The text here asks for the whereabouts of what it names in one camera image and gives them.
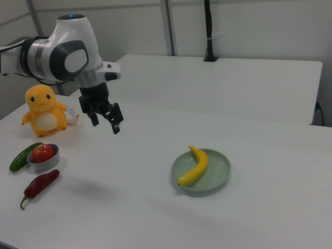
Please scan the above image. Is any small grey metal bowl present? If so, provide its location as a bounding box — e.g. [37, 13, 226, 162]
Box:
[26, 143, 61, 172]

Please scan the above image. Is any red chili pepper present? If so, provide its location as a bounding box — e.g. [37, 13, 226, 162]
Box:
[19, 169, 61, 211]

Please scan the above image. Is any green cucumber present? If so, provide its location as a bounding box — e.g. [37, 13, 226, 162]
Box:
[9, 142, 44, 173]

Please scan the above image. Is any black power cable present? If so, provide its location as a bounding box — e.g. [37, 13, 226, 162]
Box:
[314, 101, 325, 127]

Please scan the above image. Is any black clamped pole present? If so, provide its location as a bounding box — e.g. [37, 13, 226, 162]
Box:
[203, 0, 219, 63]

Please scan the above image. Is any orange plush dinosaur toy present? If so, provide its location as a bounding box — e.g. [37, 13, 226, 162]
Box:
[21, 84, 80, 138]

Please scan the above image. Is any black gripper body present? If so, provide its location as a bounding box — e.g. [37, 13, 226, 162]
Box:
[78, 82, 110, 116]

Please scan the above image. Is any pale green plastic plate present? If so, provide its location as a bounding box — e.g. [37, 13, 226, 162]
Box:
[170, 148, 231, 198]

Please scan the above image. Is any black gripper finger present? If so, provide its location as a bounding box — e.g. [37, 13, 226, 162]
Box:
[105, 102, 125, 135]
[87, 112, 100, 127]

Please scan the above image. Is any grey partition post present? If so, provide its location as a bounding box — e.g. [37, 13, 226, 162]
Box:
[159, 0, 177, 57]

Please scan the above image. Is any red apple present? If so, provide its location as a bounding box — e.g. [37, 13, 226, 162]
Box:
[31, 144, 56, 163]

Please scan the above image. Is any yellow banana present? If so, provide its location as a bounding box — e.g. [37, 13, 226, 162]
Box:
[176, 145, 209, 186]

